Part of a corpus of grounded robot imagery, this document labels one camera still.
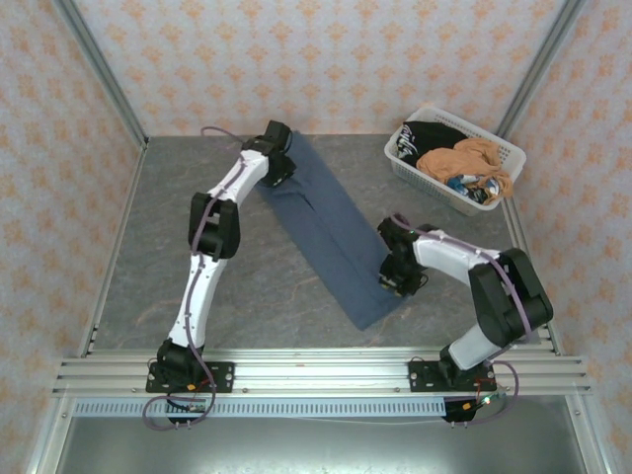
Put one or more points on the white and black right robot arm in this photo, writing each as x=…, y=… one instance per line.
x=454, y=252

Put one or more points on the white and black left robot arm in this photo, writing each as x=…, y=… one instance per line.
x=197, y=296

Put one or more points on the white plastic laundry basket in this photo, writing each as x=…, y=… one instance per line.
x=410, y=170

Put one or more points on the blue and white patterned t-shirt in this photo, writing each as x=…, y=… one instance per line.
x=464, y=185

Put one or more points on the orange t-shirt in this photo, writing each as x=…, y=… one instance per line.
x=454, y=160

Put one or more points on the black printed t-shirt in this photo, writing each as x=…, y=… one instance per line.
x=429, y=135

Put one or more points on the grey metal panel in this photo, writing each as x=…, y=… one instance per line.
x=321, y=447

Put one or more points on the small circuit board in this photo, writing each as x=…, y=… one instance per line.
x=194, y=408

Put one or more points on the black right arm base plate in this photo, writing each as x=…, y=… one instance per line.
x=422, y=375

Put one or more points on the aluminium mounting rail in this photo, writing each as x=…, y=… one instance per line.
x=321, y=370

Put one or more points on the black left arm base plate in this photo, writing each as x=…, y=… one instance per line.
x=222, y=375

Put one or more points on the aluminium frame post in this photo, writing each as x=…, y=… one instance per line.
x=99, y=64
x=538, y=64

